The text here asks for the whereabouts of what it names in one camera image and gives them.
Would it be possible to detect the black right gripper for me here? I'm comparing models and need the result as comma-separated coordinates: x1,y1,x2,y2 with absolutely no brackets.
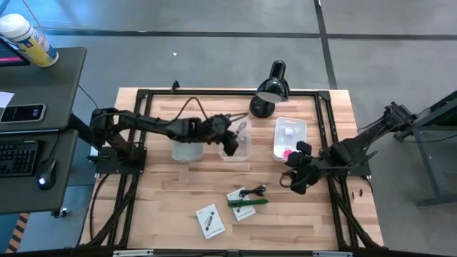
285,141,323,196

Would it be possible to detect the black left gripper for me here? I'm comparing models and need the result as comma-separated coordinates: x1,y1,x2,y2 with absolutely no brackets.
198,114,240,157

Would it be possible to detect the green braided cable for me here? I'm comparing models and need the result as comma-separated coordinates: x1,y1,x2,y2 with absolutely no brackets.
227,198,269,208

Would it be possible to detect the white card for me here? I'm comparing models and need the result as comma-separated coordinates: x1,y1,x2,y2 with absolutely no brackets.
226,187,257,222

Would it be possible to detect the clear plastic bin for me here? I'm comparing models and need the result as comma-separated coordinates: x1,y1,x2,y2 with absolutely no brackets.
218,116,252,162

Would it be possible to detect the black desk lamp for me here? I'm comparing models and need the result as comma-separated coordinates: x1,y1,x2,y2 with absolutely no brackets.
248,59,291,119

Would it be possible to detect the white card reader box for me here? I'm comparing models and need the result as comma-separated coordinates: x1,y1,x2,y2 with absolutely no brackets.
195,203,226,240

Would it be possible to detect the grey metal stand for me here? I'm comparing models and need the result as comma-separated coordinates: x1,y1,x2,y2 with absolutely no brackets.
393,91,457,208

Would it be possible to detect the black computer mouse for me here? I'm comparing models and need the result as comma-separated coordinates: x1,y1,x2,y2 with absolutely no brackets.
36,158,57,191

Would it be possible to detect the dark grey desk top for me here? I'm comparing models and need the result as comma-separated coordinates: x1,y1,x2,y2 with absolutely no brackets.
0,46,88,135

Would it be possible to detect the black smartphone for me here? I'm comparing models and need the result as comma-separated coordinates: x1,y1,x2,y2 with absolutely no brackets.
0,103,46,125

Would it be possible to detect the black keyboard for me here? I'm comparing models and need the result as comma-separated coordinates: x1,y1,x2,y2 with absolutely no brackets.
0,139,44,178

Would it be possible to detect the white yellow wipes canister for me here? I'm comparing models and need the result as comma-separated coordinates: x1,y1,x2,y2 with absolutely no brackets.
0,13,60,68

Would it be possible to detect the dark keyboard shelf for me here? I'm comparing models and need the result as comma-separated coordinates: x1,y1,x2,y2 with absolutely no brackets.
0,128,79,215

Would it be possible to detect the white paper sheet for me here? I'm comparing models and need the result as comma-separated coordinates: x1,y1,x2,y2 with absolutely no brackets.
0,91,15,109

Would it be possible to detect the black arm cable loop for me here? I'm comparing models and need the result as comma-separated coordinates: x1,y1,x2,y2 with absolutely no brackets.
174,96,211,123

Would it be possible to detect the black aluminium table frame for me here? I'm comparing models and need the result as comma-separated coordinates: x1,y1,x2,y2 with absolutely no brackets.
80,87,385,257

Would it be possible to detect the white plastic handled bin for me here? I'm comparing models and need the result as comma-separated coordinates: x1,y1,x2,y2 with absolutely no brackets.
273,116,308,163
171,141,204,164

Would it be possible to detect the black cable bundle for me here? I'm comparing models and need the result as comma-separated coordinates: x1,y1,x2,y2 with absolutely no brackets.
84,173,141,248
326,176,381,250

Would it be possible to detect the silver metal bracket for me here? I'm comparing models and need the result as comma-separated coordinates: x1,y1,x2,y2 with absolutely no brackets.
312,251,354,257
112,249,154,257

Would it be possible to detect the thin black desk cable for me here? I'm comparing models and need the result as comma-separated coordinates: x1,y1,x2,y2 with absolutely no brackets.
77,84,101,110

